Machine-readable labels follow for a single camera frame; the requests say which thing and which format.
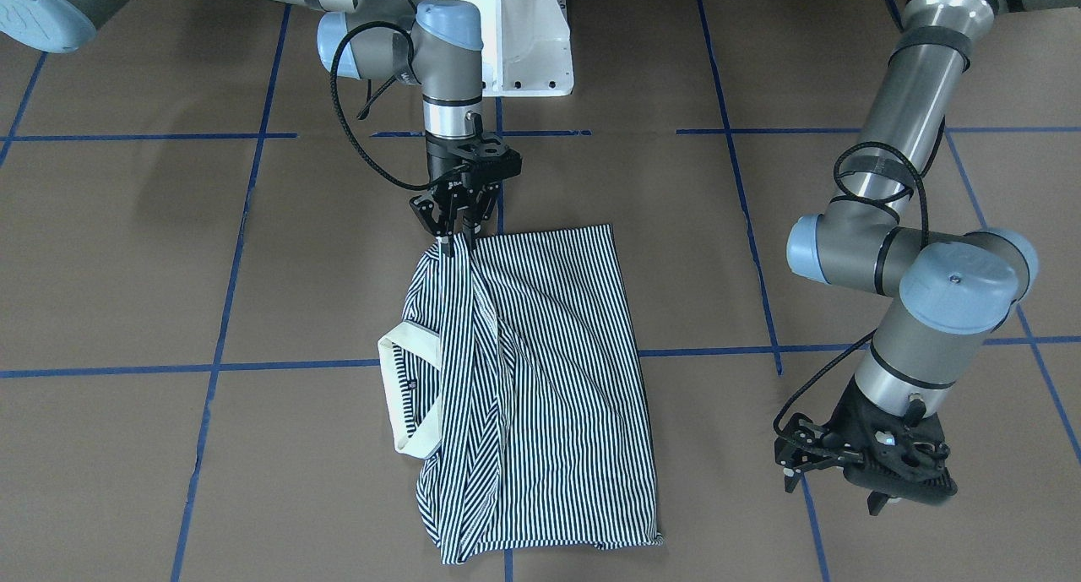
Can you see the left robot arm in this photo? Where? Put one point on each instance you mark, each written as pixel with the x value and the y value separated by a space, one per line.
pixel 946 292

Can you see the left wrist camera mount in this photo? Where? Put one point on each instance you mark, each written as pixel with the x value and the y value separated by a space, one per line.
pixel 910 470

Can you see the striped polo shirt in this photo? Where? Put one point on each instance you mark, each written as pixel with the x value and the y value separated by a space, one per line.
pixel 514 377

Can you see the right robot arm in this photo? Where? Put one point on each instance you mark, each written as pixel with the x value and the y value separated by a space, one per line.
pixel 434 45

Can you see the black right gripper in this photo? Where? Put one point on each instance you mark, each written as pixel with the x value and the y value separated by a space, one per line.
pixel 441 170

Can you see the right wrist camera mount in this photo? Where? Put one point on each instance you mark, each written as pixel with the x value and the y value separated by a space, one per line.
pixel 487 159

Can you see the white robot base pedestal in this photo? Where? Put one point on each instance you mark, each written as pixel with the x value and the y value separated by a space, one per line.
pixel 527 50

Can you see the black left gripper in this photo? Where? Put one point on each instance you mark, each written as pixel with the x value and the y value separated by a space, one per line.
pixel 844 422

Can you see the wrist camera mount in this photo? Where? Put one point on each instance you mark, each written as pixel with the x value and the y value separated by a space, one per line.
pixel 910 470
pixel 487 159

